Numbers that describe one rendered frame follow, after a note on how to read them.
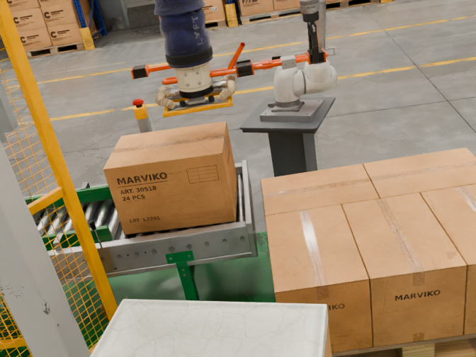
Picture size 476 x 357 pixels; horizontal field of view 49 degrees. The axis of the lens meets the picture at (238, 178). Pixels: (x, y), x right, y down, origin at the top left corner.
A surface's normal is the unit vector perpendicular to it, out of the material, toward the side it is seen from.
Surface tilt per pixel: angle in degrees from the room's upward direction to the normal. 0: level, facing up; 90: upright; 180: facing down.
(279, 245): 0
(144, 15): 89
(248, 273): 0
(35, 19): 91
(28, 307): 90
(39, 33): 87
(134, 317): 0
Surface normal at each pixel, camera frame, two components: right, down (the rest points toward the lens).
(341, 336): 0.02, 0.47
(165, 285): -0.16, -0.87
